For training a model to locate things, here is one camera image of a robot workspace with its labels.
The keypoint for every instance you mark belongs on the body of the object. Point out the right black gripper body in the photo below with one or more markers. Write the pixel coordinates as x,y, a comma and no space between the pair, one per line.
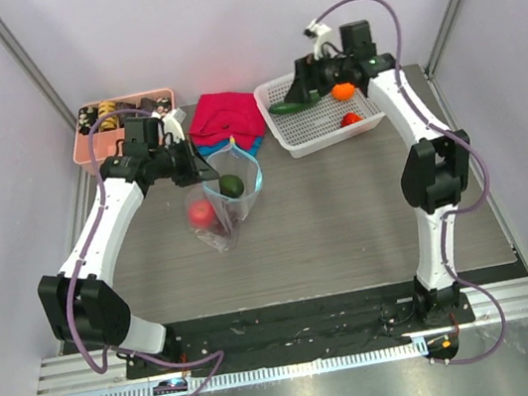
309,80

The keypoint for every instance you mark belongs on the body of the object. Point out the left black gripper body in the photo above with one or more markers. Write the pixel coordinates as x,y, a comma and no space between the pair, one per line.
176,161

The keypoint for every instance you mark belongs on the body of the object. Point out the clear zip top bag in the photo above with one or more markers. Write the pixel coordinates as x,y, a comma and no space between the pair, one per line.
227,158

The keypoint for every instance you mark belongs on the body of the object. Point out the green avocado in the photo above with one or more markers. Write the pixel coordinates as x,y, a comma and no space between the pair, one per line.
231,186

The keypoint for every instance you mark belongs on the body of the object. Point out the orange fruit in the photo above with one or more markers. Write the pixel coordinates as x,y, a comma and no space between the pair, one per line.
343,91

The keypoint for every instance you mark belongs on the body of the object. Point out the red apple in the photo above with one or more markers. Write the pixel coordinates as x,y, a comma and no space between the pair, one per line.
201,214

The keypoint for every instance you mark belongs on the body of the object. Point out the green cucumber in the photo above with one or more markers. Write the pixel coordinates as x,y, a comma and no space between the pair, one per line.
286,108

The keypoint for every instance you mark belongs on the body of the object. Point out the purple grape bunch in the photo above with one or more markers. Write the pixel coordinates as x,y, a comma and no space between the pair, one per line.
225,225

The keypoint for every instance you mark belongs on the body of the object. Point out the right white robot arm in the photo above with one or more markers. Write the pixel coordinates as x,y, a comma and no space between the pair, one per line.
436,169

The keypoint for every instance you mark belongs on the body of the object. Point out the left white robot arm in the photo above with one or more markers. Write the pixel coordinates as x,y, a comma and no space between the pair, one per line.
80,303

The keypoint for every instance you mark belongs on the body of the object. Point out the pink compartment tray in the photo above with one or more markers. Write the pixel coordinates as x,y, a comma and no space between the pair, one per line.
107,143

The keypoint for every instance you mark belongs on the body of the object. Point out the white plastic basket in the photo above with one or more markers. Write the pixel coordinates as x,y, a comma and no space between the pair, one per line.
317,127

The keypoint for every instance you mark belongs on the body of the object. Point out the black patterned roll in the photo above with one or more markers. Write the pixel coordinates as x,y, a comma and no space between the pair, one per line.
148,104

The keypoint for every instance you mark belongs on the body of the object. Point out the red folded cloth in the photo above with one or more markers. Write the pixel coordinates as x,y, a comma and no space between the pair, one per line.
227,115

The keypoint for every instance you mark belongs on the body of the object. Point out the floral end roll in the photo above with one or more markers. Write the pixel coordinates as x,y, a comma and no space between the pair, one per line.
163,105

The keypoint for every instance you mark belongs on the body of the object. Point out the red pepper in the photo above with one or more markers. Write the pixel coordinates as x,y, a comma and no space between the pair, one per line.
350,118

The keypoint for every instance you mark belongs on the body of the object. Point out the dark brown roll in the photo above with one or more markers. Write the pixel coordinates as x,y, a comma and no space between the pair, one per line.
127,110

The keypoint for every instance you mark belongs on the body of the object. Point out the yellow striped roll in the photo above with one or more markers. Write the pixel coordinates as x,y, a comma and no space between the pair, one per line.
107,116

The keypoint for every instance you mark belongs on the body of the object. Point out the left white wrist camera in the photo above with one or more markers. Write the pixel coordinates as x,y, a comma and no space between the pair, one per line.
172,127

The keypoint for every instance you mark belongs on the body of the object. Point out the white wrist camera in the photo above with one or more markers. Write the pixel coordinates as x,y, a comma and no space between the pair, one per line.
172,127
319,33

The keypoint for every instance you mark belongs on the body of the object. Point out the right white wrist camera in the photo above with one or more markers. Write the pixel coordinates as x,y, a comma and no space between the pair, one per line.
319,33

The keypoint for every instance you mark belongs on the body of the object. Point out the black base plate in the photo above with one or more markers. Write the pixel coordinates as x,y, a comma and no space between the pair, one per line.
363,298

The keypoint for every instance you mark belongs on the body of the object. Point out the white slotted cable duct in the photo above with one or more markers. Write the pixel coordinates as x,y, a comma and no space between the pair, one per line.
181,387

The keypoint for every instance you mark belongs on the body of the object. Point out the aluminium frame rail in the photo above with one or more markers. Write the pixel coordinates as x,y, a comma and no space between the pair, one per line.
341,333

